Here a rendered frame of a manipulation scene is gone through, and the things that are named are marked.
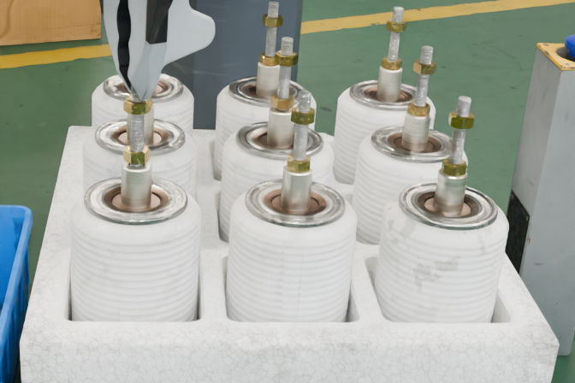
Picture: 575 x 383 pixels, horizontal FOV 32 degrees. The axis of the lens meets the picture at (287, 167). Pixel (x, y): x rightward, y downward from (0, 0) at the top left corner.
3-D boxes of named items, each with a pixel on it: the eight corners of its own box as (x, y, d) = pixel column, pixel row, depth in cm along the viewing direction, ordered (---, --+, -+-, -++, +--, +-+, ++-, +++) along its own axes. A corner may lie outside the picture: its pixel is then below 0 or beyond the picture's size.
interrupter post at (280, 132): (269, 138, 88) (271, 102, 87) (295, 141, 88) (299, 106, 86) (262, 148, 86) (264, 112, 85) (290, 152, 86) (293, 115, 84)
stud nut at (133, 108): (119, 109, 72) (119, 97, 71) (139, 103, 73) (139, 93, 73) (135, 117, 70) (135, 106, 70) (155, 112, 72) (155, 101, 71)
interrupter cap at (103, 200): (203, 194, 77) (203, 186, 77) (162, 238, 70) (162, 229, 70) (113, 175, 79) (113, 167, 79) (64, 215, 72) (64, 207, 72)
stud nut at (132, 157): (119, 157, 73) (119, 147, 73) (139, 152, 74) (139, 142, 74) (134, 167, 72) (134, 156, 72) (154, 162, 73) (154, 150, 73)
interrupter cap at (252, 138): (246, 122, 91) (247, 115, 91) (329, 135, 90) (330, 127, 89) (225, 155, 84) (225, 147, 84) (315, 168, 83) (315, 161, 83)
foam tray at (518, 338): (71, 274, 112) (68, 124, 105) (414, 278, 117) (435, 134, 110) (26, 539, 77) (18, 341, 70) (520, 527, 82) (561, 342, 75)
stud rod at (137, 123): (127, 179, 74) (127, 81, 71) (138, 175, 75) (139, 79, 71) (134, 184, 73) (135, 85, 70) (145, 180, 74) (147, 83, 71)
